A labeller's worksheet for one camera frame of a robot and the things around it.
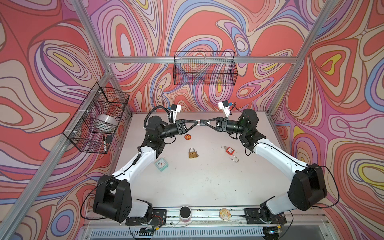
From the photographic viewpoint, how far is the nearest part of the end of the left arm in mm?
640

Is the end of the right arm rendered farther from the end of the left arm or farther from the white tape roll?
the white tape roll

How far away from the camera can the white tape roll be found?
0.70m
